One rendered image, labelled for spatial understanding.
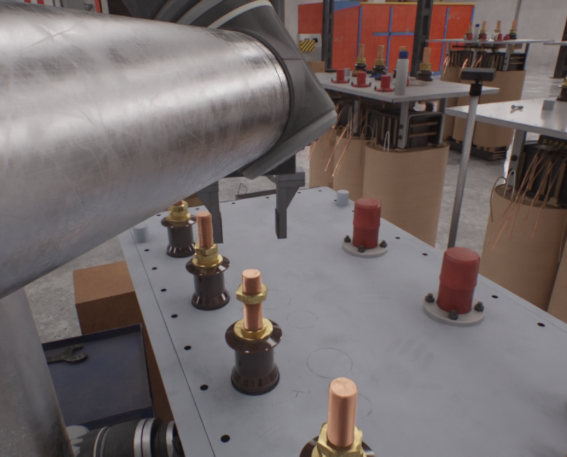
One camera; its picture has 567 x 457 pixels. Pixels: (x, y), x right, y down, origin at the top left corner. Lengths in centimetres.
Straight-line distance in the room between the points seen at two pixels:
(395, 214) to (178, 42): 308
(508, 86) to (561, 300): 545
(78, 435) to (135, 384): 65
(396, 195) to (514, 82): 464
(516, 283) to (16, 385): 225
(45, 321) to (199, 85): 356
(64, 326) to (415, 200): 261
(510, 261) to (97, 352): 189
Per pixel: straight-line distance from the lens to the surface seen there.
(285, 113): 36
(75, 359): 176
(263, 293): 71
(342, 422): 53
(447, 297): 100
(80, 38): 19
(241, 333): 75
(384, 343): 92
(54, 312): 384
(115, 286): 207
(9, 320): 65
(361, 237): 122
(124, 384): 163
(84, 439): 97
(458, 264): 96
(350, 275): 113
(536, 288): 257
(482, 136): 766
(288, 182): 65
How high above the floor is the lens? 192
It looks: 24 degrees down
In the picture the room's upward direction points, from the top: straight up
